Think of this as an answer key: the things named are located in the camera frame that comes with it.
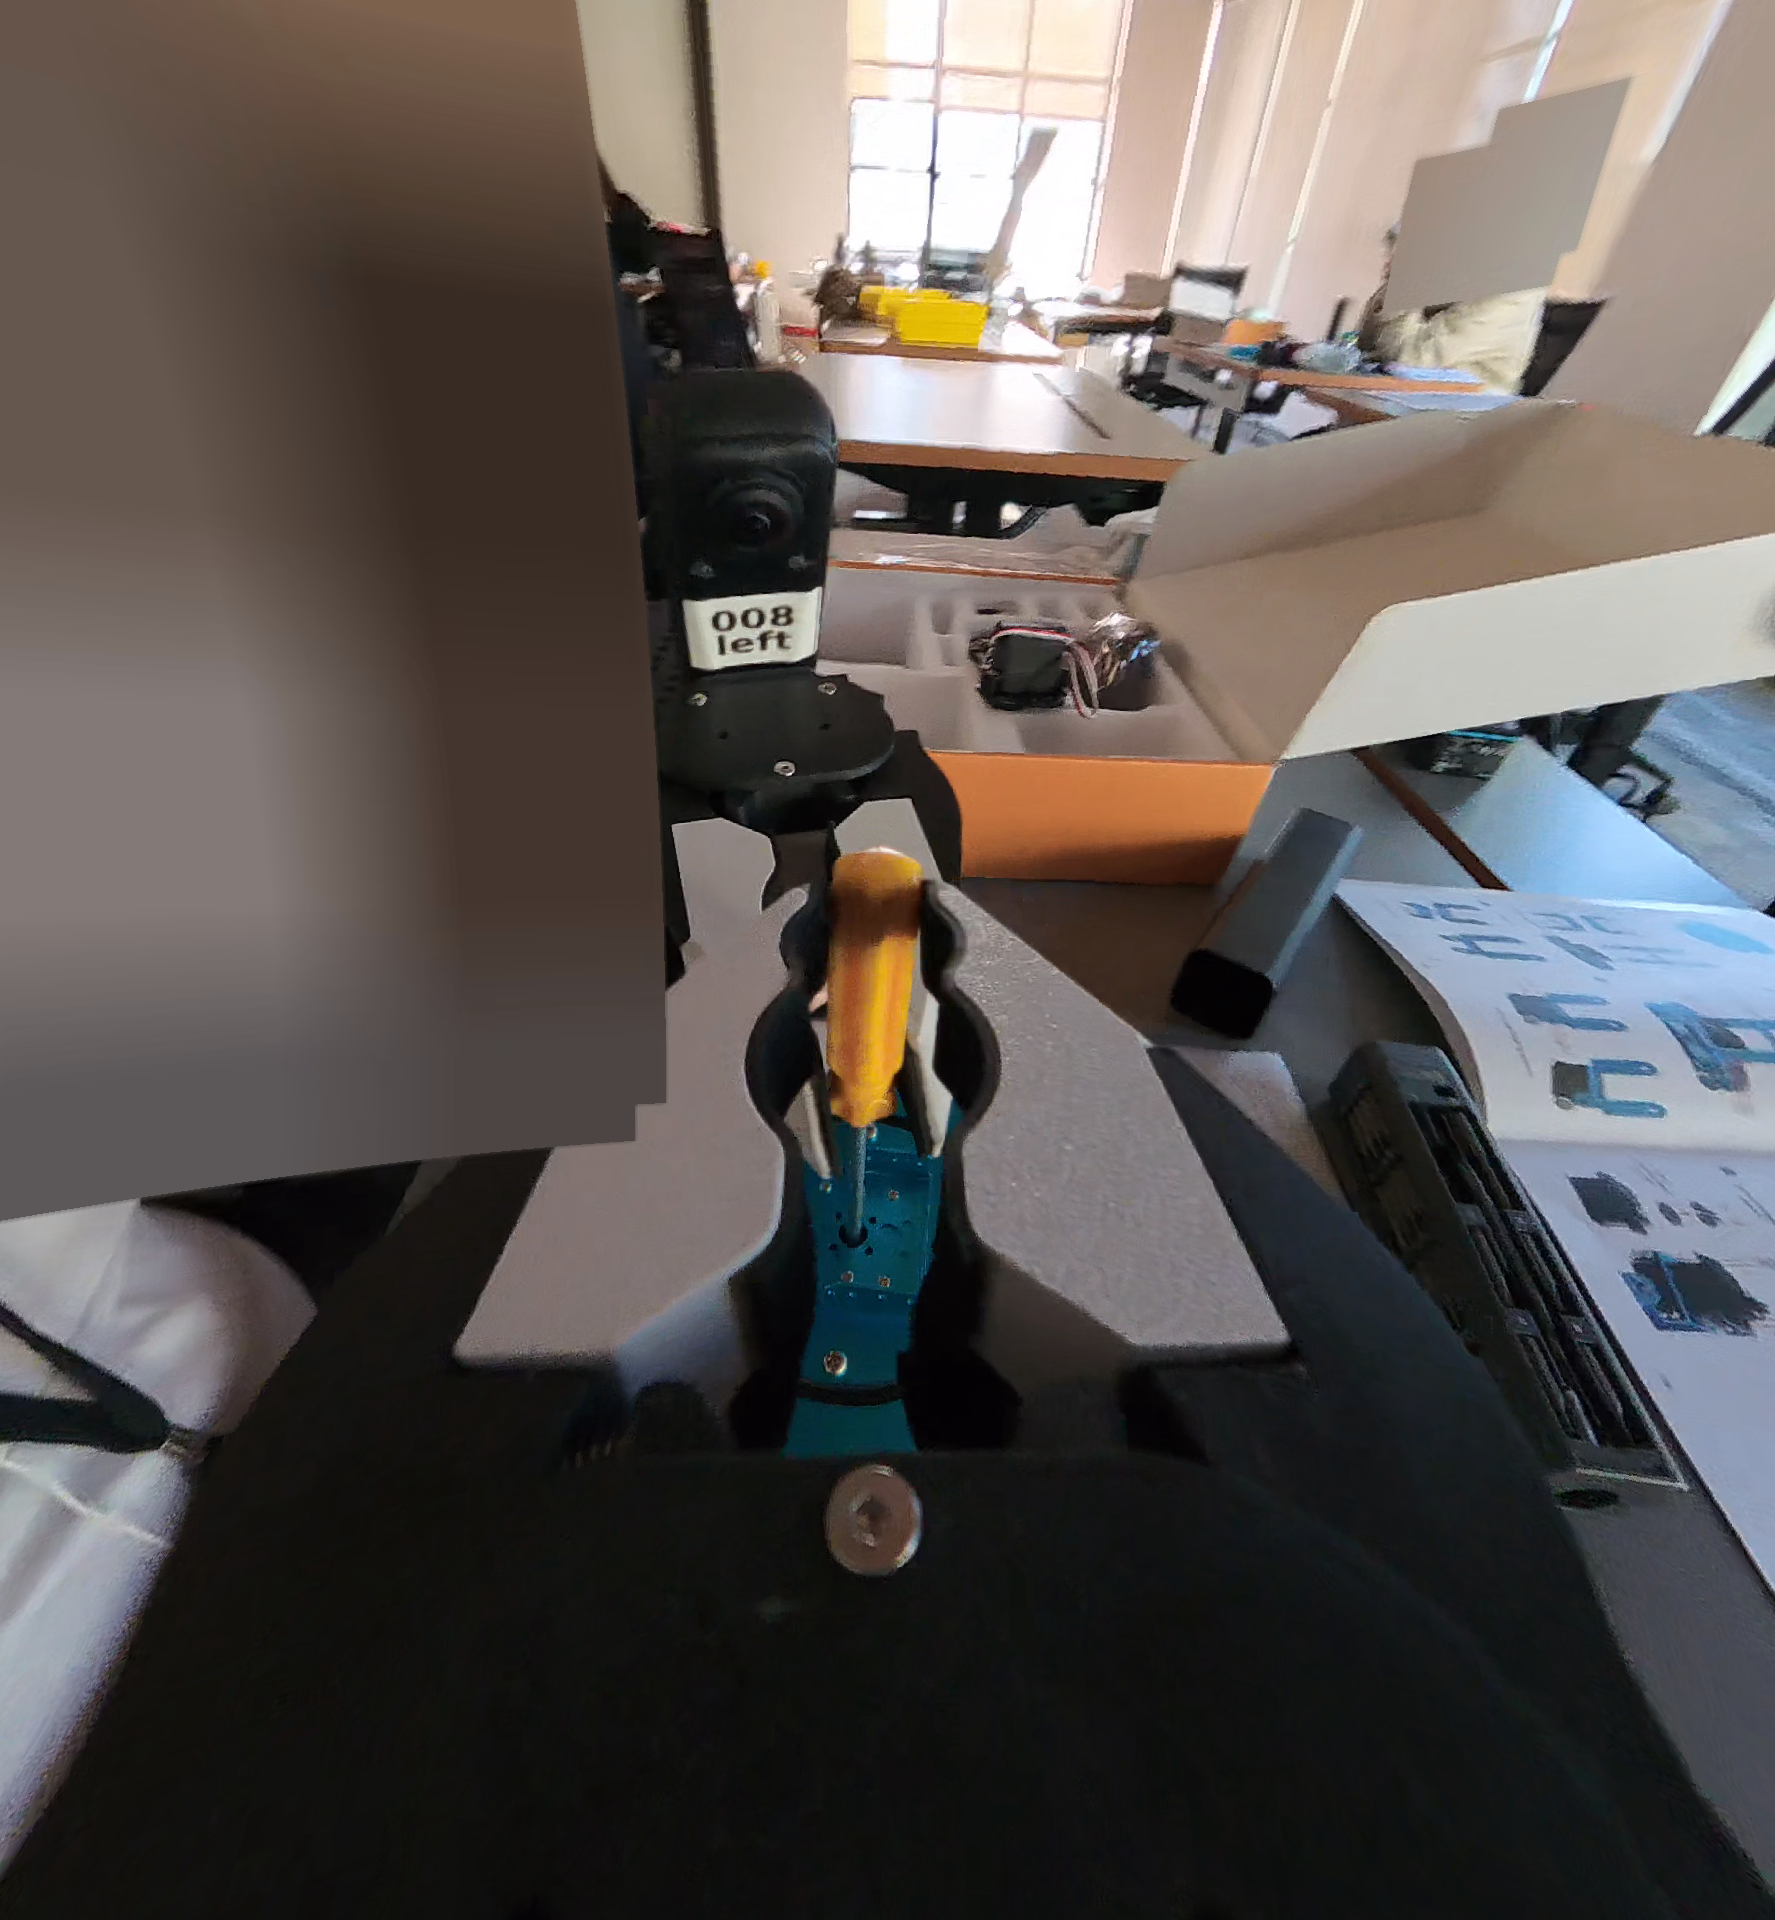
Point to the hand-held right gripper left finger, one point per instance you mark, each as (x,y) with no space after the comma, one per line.
(632,1262)

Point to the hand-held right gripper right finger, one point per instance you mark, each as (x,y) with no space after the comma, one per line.
(1099,1200)

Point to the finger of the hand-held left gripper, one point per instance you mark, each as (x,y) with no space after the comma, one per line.
(880,827)
(731,887)

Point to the blue metal bracket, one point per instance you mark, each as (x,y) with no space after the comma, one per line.
(850,1335)

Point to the black servo motor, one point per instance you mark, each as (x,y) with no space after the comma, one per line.
(1021,668)

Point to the orange and white cardboard box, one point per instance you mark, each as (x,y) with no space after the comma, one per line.
(1099,810)

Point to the clear bag of parts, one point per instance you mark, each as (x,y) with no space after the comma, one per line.
(1135,653)

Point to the dark grey rectangular case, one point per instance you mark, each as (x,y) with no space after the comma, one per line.
(1263,932)

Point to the wooden-edged table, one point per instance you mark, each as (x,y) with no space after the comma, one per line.
(976,411)

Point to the black screwdriver bit case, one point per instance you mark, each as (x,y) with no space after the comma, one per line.
(1487,1274)

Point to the yellow plastic bin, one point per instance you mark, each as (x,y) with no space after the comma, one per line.
(941,320)

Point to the small black and blue box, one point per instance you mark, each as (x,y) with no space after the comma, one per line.
(1464,753)

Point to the large paned window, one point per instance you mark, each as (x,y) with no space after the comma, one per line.
(976,165)

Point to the printed instruction booklet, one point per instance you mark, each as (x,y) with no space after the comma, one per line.
(1728,1349)

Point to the person's white shirt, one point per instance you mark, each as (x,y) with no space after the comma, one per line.
(48,1650)

